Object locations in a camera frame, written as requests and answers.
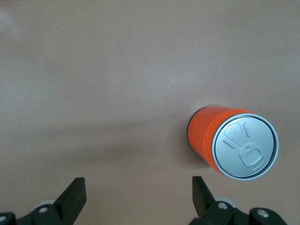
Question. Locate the orange can-shaped container grey lid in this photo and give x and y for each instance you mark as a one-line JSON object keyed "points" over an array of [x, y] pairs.
{"points": [[243, 147]]}

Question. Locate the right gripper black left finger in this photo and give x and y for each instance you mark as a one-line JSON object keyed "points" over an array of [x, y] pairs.
{"points": [[68, 206]]}

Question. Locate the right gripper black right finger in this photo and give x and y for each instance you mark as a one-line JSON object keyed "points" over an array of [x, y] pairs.
{"points": [[204, 206]]}

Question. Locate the brown table mat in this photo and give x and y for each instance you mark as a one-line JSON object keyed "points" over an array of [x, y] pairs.
{"points": [[105, 93]]}

